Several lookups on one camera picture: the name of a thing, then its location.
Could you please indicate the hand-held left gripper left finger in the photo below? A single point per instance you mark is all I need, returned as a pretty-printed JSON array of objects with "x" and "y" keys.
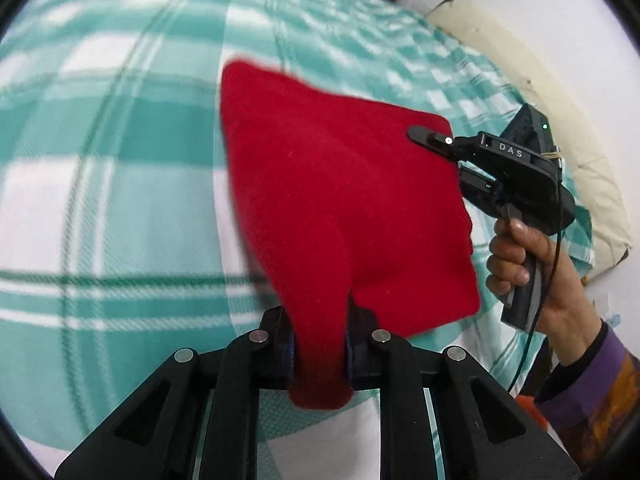
[{"x": 289, "y": 355}]

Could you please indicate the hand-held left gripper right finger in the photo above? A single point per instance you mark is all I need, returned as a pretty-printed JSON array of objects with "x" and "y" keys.
[{"x": 361, "y": 355}]

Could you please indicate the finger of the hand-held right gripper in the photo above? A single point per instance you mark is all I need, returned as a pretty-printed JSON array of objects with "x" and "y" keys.
[
  {"x": 440, "y": 141},
  {"x": 477, "y": 187}
]

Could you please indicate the red knitted sweater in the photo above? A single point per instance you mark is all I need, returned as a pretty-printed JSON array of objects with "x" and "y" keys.
[{"x": 340, "y": 185}]

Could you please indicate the person's right forearm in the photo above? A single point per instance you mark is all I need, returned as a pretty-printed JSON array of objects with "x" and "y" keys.
[{"x": 585, "y": 400}]

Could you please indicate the person's right hand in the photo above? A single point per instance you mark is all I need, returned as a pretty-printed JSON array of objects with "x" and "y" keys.
[{"x": 565, "y": 300}]

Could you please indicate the cream headboard cushion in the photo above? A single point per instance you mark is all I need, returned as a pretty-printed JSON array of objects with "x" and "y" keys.
[{"x": 550, "y": 85}]

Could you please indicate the teal plaid bed sheet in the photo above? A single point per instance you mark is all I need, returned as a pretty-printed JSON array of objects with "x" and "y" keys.
[{"x": 125, "y": 160}]

